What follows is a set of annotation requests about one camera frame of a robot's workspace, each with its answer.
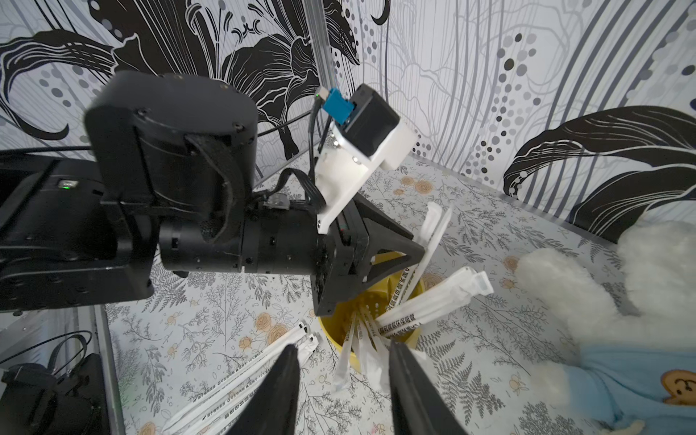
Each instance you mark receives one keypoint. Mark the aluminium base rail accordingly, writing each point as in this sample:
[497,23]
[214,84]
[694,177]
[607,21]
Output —
[111,387]

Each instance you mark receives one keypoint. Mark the aluminium frame post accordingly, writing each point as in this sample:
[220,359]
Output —
[318,31]

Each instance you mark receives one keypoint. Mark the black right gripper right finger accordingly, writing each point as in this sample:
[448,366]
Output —
[416,405]

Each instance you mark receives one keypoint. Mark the bundle of wrapped straws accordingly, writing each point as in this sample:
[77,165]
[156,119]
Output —
[397,307]

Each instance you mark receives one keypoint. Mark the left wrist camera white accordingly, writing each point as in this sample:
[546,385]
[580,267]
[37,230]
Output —
[365,134]

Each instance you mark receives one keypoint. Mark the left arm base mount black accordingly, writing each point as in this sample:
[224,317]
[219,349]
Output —
[56,386]

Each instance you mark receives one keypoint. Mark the white plush bunny toy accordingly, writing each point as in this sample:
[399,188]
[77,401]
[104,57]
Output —
[635,373]

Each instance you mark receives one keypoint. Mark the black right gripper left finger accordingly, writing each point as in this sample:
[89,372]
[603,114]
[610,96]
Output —
[273,408]

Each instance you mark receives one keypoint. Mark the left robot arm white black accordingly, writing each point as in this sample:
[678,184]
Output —
[172,180]

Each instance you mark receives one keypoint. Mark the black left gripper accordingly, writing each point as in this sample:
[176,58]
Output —
[363,246]

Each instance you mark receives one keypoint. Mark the white straw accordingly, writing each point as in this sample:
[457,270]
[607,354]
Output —
[219,417]
[220,390]

